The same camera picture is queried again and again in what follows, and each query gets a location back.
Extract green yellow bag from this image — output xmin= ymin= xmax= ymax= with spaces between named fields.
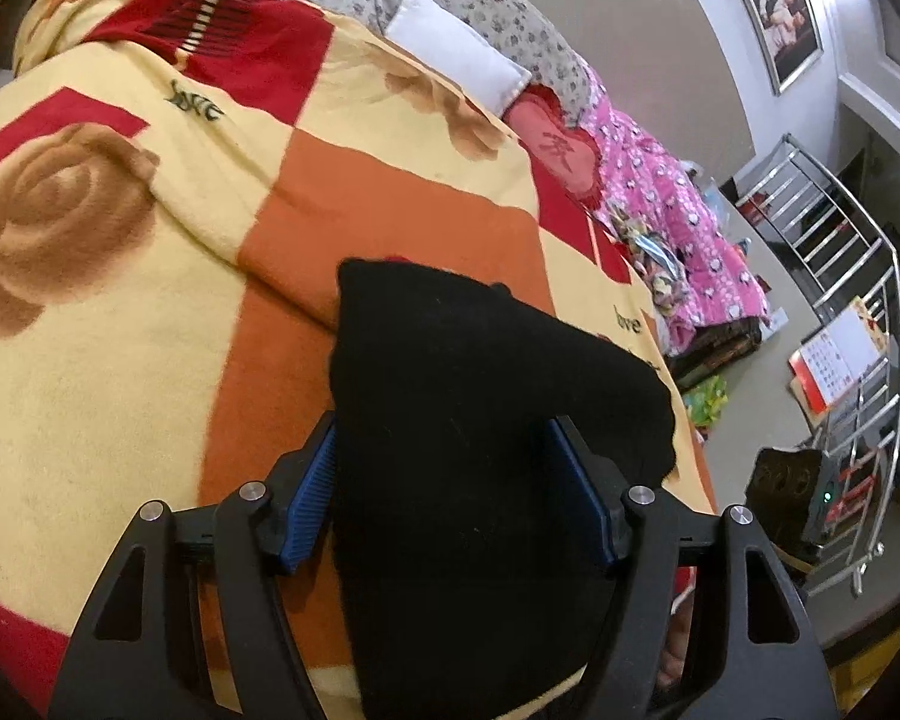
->
xmin=683 ymin=374 xmax=728 ymax=433

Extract white pillow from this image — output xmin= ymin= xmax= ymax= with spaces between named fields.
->
xmin=385 ymin=0 xmax=532 ymax=115

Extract yellow orange rose blanket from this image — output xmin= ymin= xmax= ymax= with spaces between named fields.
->
xmin=0 ymin=0 xmax=712 ymax=718

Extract person's left hand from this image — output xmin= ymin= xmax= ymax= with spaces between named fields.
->
xmin=656 ymin=567 xmax=696 ymax=691

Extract colourful crumpled cloth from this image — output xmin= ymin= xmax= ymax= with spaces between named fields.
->
xmin=610 ymin=208 xmax=689 ymax=317

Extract pink penguin quilt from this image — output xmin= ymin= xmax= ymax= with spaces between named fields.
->
xmin=580 ymin=70 xmax=769 ymax=355

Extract red heart cushion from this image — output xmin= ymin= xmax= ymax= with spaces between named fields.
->
xmin=504 ymin=83 xmax=603 ymax=211

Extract framed portrait photo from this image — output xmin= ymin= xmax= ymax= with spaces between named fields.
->
xmin=741 ymin=0 xmax=823 ymax=96

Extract dark wooden bed frame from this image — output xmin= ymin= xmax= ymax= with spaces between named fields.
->
xmin=668 ymin=317 xmax=763 ymax=394

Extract metal stair railing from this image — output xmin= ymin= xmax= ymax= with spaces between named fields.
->
xmin=736 ymin=135 xmax=900 ymax=595

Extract black box with green light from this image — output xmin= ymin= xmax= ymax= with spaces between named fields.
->
xmin=745 ymin=447 xmax=841 ymax=566

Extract black pants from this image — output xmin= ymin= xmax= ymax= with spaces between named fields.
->
xmin=329 ymin=260 xmax=676 ymax=718

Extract white red calendar poster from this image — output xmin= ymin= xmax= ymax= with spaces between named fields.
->
xmin=788 ymin=298 xmax=889 ymax=424

